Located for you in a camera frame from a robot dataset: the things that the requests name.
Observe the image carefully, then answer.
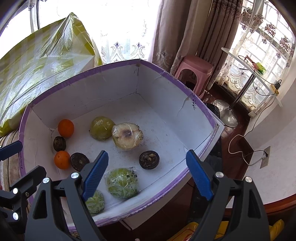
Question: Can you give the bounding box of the pink plastic stool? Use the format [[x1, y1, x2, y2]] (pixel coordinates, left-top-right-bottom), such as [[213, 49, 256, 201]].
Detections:
[[175, 55, 213, 99]]

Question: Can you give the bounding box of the yellow-green fruit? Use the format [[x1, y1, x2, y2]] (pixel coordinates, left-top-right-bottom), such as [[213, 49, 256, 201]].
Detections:
[[89, 116, 115, 141]]

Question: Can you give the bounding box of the striped towel cushion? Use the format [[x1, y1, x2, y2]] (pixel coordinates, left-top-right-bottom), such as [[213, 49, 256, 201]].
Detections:
[[1, 130, 21, 191]]

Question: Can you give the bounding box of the medium orange tangerine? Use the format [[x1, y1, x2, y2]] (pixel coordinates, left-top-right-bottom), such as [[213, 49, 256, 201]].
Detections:
[[58, 119, 74, 138]]

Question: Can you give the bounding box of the small orange tangerine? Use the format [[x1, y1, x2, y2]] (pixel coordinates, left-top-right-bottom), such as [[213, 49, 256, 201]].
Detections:
[[54, 151, 71, 170]]

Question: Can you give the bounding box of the pink curtain right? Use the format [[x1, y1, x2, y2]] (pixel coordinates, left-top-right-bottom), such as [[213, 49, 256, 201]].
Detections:
[[149, 0, 243, 90]]

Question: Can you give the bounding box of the wall power socket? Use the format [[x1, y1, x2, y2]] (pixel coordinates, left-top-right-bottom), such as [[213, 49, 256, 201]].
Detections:
[[260, 146, 271, 169]]

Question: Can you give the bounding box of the purple white cardboard box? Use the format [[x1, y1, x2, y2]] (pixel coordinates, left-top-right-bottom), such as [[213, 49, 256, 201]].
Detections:
[[18, 59, 224, 226]]

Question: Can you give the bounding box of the yellow bag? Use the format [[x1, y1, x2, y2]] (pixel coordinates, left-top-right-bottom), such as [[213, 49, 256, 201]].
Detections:
[[166, 218, 285, 241]]

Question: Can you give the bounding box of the dark mangosteen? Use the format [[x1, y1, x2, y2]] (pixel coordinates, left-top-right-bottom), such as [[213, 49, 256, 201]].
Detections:
[[53, 136, 66, 152], [139, 151, 159, 170], [70, 153, 90, 172]]

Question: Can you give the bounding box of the white cable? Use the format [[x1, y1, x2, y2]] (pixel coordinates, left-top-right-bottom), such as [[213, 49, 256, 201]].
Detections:
[[228, 97, 276, 166]]

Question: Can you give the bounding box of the white glass side table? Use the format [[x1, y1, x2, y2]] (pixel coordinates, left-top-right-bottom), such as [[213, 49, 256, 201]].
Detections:
[[213, 47, 281, 128]]

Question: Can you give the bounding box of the yellow checkered plastic tablecloth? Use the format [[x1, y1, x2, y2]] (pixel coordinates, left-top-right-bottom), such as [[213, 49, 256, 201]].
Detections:
[[1, 13, 103, 136]]

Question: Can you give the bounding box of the floral lace sheer curtain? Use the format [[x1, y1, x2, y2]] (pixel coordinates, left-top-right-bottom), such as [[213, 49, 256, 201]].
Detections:
[[101, 1, 295, 110]]

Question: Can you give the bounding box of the yellow cut fruit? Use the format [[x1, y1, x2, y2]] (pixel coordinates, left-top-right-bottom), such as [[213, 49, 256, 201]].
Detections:
[[112, 123, 144, 151]]

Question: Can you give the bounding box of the green fruit half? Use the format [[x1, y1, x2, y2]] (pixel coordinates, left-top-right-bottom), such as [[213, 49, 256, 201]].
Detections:
[[85, 190, 105, 215]]

